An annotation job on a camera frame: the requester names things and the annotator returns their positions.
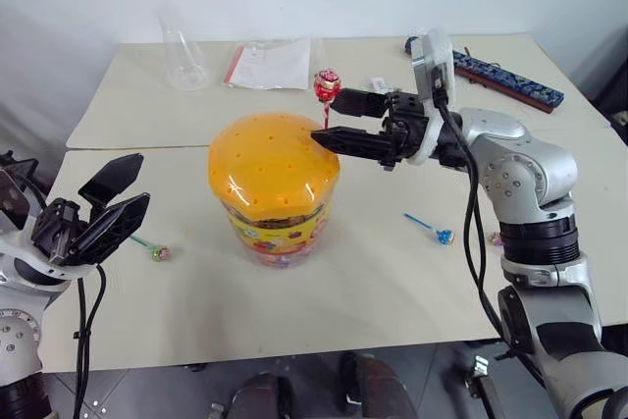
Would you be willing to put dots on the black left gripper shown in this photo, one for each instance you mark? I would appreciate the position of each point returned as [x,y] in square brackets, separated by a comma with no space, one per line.
[56,230]

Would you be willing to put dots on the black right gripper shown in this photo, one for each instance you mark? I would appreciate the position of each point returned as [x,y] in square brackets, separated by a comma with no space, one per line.
[407,124]

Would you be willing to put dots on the red lollipop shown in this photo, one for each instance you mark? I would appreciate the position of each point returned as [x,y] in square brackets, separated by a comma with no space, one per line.
[327,85]

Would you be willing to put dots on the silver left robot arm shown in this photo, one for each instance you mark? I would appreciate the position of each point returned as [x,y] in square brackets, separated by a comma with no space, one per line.
[17,335]

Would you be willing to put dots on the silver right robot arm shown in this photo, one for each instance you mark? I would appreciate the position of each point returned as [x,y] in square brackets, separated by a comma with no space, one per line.
[530,169]

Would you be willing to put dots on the orange perforated jar lid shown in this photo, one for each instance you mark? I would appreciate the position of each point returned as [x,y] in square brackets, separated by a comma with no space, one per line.
[270,164]

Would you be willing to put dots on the yellow printed lollipop jar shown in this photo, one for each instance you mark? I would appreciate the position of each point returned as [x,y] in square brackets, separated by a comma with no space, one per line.
[279,240]

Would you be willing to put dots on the green wrapped lollipop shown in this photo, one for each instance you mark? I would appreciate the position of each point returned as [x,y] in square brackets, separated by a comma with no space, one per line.
[160,252]

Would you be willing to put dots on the clear bag with papers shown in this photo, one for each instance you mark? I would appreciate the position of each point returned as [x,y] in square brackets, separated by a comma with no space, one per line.
[272,66]

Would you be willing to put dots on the blue wrapped lollipop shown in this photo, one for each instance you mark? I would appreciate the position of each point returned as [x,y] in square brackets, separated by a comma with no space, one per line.
[444,236]

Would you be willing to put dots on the clear plastic cup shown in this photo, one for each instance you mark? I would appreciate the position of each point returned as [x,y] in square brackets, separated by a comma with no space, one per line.
[185,63]

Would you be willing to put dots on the long blue patterned box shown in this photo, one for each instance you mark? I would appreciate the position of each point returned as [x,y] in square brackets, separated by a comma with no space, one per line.
[510,81]

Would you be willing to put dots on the pink wrapped lollipop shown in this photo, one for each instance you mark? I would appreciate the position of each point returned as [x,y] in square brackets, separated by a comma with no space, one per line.
[496,239]

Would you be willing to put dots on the dark furniture piece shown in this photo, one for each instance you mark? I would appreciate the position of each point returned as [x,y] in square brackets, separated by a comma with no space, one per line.
[611,75]

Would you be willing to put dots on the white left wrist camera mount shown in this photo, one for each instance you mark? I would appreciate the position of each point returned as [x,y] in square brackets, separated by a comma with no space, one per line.
[27,254]

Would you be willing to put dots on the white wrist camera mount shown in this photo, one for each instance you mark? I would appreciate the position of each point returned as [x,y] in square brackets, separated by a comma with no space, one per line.
[27,254]
[439,53]

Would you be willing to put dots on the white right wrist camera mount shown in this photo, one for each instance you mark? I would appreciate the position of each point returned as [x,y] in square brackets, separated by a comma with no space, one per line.
[439,53]

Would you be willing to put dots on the metal bracket with black bar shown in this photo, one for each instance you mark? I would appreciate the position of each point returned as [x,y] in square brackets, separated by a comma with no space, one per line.
[483,384]

